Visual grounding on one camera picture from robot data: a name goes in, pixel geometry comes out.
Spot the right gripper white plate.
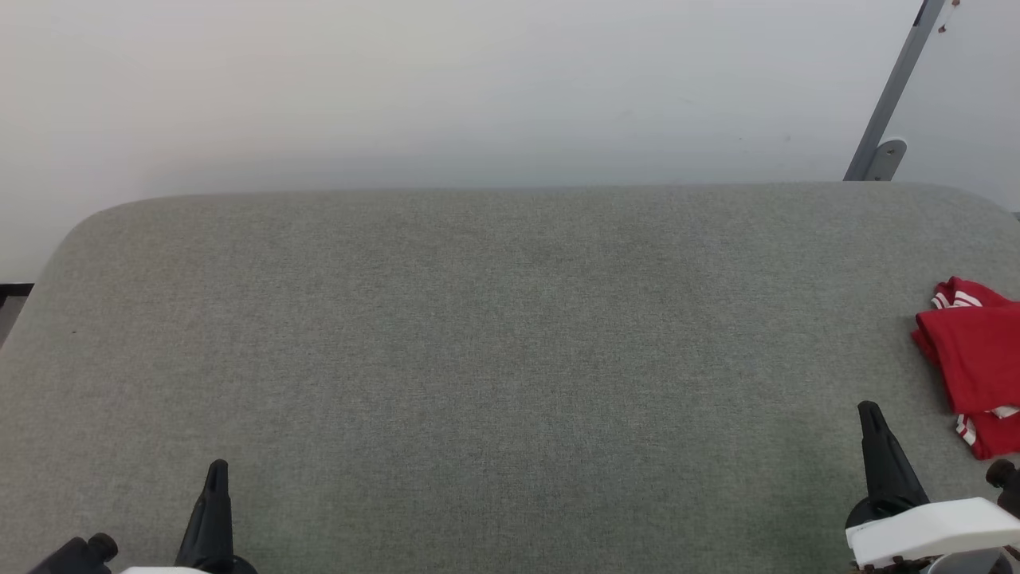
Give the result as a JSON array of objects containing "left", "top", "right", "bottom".
[{"left": 845, "top": 401, "right": 1020, "bottom": 568}]

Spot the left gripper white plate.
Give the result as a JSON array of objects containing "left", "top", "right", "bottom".
[{"left": 120, "top": 459, "right": 257, "bottom": 574}]

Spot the red and white garment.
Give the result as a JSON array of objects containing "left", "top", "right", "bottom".
[{"left": 911, "top": 277, "right": 1020, "bottom": 461}]

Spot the grey metal pole with bracket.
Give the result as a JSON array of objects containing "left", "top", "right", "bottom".
[{"left": 843, "top": 0, "right": 949, "bottom": 183}]

